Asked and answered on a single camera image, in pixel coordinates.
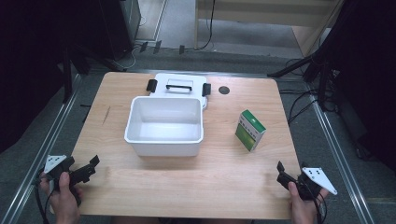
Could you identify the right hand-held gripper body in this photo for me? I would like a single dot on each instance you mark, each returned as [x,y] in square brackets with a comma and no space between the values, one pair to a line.
[317,179]

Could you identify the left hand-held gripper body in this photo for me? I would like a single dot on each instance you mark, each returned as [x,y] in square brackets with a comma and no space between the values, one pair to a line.
[55,161]

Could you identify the person's right hand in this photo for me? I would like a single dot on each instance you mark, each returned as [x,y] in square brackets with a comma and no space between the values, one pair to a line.
[303,211]

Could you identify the person's left hand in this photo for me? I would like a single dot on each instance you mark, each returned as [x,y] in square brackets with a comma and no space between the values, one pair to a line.
[63,205]

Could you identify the green and white carton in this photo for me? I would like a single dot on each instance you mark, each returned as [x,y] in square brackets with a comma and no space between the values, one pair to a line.
[249,133]

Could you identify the white plastic storage box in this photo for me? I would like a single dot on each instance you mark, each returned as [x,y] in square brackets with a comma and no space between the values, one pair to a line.
[165,146]

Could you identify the black stand with legs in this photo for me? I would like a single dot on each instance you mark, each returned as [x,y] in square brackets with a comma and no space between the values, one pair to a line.
[66,71]

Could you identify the round dark table grommet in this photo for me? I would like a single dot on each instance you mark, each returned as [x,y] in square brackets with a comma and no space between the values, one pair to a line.
[224,90]

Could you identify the black tripod stand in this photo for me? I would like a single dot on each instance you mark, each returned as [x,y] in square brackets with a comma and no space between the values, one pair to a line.
[322,67]

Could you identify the dark curtain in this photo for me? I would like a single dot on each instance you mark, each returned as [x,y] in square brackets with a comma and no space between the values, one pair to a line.
[370,77]

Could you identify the small black floor tab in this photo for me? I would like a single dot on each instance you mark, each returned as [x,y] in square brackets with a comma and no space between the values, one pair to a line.
[181,49]
[143,46]

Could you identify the dark cabinet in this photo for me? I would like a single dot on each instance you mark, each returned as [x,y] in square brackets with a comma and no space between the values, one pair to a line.
[115,28]

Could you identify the light wooden furniture panel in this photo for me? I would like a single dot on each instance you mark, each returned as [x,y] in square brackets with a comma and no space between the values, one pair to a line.
[264,11]

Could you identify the metal floor rail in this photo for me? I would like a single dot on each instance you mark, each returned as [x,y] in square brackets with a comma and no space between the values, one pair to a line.
[40,155]
[339,152]

